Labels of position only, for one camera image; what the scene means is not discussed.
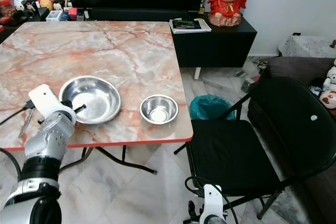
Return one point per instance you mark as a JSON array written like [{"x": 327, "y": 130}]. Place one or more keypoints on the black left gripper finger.
[{"x": 80, "y": 108}]

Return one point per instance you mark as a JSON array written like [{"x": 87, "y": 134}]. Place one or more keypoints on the large steel bowl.
[{"x": 94, "y": 98}]

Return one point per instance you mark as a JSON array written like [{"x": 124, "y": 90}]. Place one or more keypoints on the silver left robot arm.
[{"x": 44, "y": 161}]

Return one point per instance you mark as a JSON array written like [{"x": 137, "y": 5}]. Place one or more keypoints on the silver table knife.
[{"x": 26, "y": 123}]

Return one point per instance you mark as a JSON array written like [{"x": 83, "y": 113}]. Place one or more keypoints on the black folding table legs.
[{"x": 121, "y": 160}]

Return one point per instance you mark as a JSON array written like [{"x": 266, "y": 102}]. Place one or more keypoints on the black folding chair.
[{"x": 233, "y": 153}]

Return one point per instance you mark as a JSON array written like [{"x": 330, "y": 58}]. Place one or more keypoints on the small steel bowl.
[{"x": 159, "y": 109}]

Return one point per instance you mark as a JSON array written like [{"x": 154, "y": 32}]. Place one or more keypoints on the bin with green bag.
[{"x": 210, "y": 107}]

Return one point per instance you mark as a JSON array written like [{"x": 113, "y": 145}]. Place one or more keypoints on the stack of magazines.
[{"x": 189, "y": 25}]

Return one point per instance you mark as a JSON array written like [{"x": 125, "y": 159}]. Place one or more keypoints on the grey floor power strip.
[{"x": 248, "y": 84}]

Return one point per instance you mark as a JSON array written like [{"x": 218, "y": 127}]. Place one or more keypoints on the black television console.
[{"x": 215, "y": 45}]

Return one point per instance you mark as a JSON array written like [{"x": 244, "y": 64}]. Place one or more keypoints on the white plush toy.
[{"x": 329, "y": 90}]

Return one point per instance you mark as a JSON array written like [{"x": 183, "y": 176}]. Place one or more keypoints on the white lace cloth cover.
[{"x": 307, "y": 46}]

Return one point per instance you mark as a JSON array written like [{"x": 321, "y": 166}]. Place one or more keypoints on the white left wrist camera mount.
[{"x": 48, "y": 101}]

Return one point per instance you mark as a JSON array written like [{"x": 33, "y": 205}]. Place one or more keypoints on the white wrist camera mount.
[
  {"x": 213, "y": 201},
  {"x": 48, "y": 101}
]

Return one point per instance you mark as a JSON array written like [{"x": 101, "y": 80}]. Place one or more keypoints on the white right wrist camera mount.
[{"x": 213, "y": 201}]

